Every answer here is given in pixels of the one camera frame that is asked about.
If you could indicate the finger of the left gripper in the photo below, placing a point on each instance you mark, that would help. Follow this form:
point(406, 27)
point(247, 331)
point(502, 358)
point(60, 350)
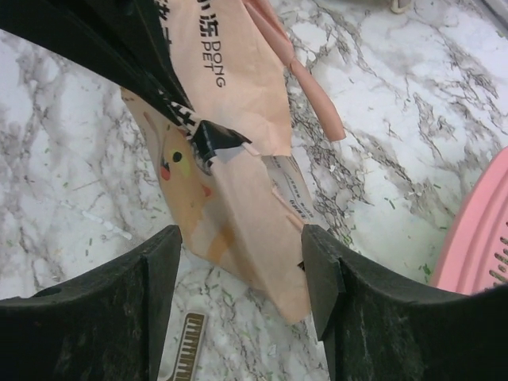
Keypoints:
point(123, 41)

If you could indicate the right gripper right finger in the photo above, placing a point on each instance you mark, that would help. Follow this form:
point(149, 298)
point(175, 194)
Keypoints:
point(376, 324)

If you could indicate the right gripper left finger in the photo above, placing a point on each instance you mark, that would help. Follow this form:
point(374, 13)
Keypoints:
point(109, 323)

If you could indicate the pink green litter box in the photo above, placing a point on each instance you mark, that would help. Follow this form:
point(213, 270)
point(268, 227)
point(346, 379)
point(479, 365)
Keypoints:
point(474, 255)

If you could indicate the beige cat litter bag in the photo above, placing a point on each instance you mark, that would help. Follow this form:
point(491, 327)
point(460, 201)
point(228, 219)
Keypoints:
point(224, 163)

